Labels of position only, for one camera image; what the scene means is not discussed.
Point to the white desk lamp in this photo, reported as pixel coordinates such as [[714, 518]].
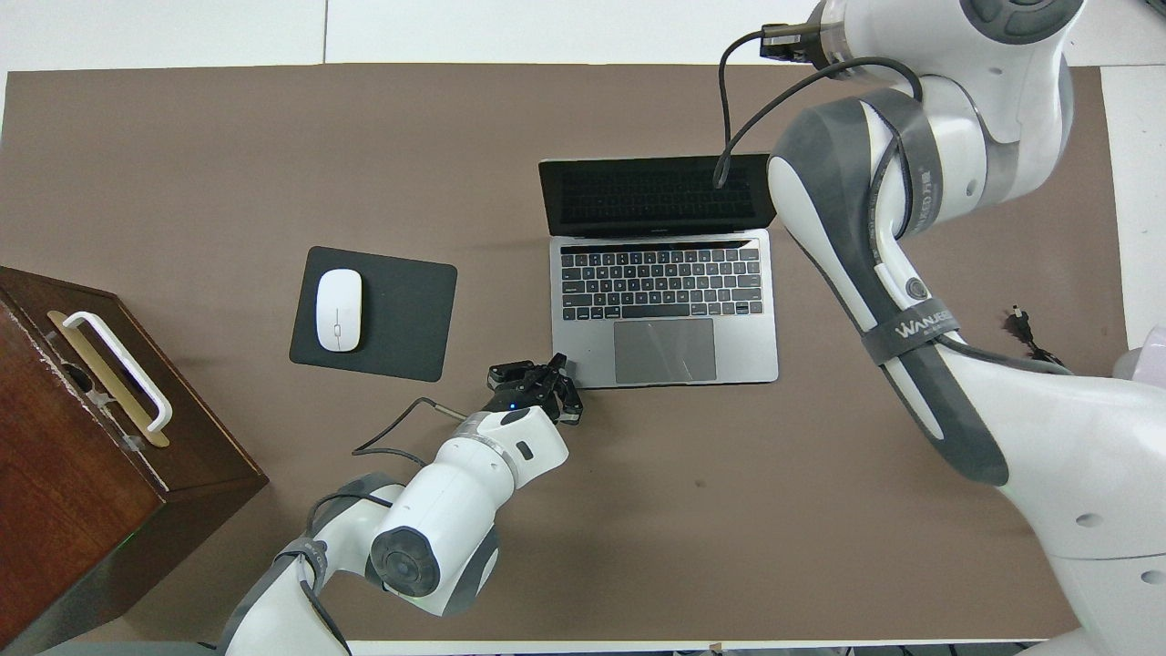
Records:
[[1139, 364]]

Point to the brown table mat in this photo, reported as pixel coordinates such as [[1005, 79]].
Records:
[[638, 510]]

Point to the black mouse pad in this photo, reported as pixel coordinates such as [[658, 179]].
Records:
[[401, 310]]

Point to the white computer mouse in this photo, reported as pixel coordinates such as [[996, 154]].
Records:
[[339, 310]]

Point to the dark wooden box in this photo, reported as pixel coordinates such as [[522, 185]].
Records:
[[55, 474]]

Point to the silver grey laptop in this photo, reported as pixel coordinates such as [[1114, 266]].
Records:
[[665, 292]]

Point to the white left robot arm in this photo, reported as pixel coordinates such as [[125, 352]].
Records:
[[446, 519]]

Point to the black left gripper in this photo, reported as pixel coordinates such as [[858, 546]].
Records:
[[521, 399]]

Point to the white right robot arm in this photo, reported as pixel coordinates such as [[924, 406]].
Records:
[[1048, 456]]

